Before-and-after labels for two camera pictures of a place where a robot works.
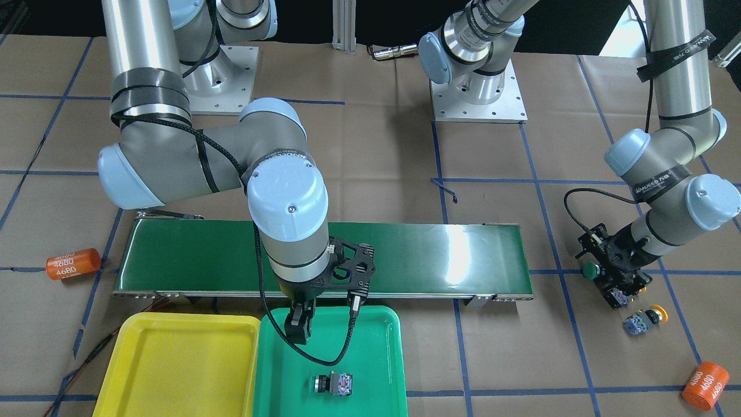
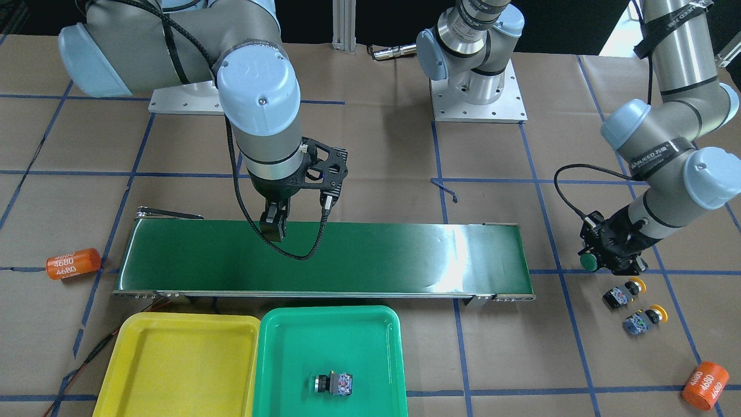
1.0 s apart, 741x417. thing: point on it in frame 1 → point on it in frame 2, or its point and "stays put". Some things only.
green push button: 337,384 stays put
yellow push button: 638,323 stays put
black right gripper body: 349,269 → 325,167
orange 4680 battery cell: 85,261 stays put
